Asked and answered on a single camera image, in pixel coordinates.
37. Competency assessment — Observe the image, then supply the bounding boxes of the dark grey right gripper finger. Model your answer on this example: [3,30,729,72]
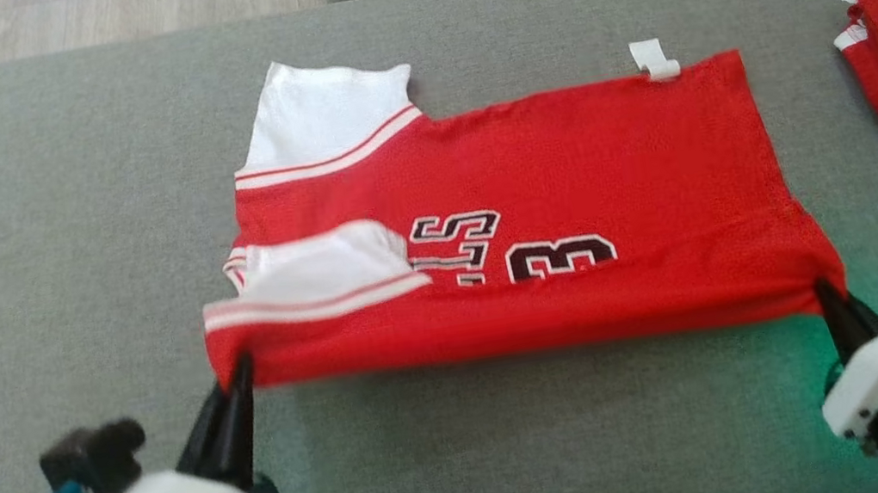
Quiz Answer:
[811,273,871,369]
[828,277,878,354]

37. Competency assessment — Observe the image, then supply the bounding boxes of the red white sports jersey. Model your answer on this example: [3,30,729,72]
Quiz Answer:
[166,0,852,405]

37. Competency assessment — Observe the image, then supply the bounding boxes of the grey fabric sofa seat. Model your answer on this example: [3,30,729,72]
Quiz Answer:
[0,0,878,493]

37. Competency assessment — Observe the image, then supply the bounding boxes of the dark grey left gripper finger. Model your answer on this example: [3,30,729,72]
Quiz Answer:
[163,368,253,487]
[206,354,271,490]

